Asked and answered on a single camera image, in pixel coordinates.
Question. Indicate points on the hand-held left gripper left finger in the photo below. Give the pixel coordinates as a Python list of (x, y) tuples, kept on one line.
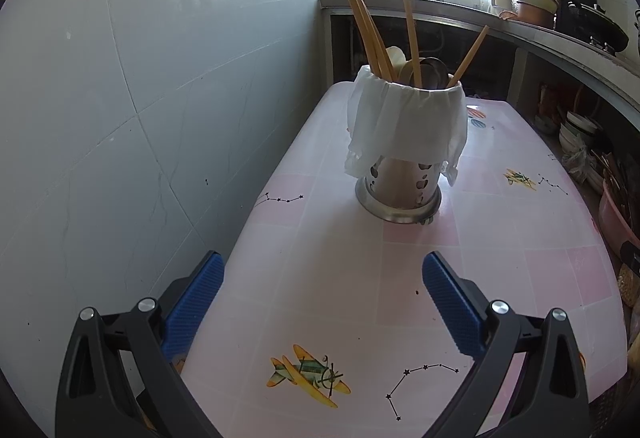
[(195, 308)]

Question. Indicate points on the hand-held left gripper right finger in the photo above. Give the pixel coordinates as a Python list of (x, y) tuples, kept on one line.
[(452, 305)]

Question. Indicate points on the steel utensil holder with bag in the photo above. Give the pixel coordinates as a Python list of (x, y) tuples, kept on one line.
[(405, 123)]

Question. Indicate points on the metal spoon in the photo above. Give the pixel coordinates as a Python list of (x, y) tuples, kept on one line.
[(434, 73)]

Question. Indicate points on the white ceramic spoon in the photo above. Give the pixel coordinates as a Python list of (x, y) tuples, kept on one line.
[(396, 58)]

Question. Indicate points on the pink printed tablecloth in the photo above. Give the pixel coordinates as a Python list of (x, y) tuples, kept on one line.
[(350, 293)]

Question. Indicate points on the pink plastic basin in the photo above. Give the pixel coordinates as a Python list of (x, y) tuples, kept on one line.
[(617, 223)]

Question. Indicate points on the crumpled clear plastic bag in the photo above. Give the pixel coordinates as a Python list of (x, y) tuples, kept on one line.
[(577, 163)]

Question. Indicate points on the pile of cookware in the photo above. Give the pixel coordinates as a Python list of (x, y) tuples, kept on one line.
[(612, 178)]

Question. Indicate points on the stack of white bowls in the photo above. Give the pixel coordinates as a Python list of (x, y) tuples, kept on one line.
[(577, 131)]

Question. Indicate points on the grey kitchen counter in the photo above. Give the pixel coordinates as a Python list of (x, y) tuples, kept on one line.
[(460, 16)]

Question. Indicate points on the gas stove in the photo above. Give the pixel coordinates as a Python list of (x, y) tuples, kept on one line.
[(602, 47)]

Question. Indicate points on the brown clay pot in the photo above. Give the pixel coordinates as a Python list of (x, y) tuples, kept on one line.
[(535, 16)]

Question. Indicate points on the black wok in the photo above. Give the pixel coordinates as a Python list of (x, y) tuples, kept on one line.
[(600, 31)]

